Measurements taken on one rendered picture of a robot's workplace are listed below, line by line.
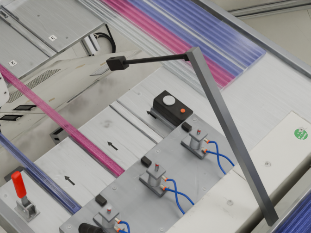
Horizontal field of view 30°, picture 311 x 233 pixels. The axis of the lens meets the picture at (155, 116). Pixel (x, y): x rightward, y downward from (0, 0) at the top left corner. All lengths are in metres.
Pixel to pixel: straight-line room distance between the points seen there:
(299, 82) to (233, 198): 0.39
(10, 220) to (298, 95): 0.64
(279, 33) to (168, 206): 1.52
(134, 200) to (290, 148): 0.30
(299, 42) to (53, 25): 1.27
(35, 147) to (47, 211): 0.49
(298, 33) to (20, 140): 1.27
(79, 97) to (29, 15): 0.31
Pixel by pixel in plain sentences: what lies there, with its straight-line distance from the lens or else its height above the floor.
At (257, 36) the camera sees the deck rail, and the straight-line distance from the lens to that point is 1.35.
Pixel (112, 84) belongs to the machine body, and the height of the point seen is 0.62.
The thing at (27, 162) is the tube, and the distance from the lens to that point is 1.09.
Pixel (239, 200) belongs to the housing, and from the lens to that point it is 0.99.
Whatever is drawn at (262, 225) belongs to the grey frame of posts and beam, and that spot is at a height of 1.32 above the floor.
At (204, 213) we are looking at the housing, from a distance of 0.97.
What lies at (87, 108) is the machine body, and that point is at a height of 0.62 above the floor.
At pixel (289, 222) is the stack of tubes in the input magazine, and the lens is 0.94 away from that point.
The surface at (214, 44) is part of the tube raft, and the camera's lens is 1.31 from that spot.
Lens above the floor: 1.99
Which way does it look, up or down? 53 degrees down
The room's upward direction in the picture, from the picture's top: 92 degrees clockwise
